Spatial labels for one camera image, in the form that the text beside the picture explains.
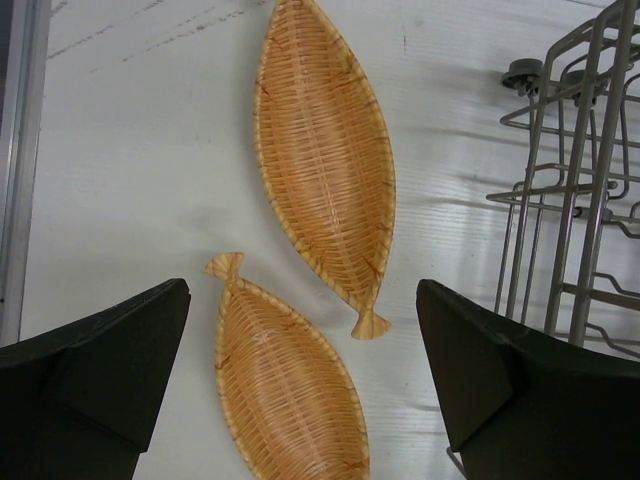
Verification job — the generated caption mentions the grey wire dish rack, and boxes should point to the grey wire dish rack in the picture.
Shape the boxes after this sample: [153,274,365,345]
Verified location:
[446,0,640,474]

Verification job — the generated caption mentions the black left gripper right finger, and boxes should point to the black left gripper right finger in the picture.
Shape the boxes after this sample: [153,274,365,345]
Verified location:
[416,279,639,479]

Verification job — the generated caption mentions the large woven fish-shaped tray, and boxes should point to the large woven fish-shaped tray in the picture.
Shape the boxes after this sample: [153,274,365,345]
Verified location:
[253,1,396,340]

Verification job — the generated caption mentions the small woven fish-shaped tray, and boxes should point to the small woven fish-shaped tray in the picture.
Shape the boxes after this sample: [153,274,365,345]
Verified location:
[206,252,371,480]

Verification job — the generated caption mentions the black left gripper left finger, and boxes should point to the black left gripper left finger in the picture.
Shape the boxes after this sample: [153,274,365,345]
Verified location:
[1,278,191,479]

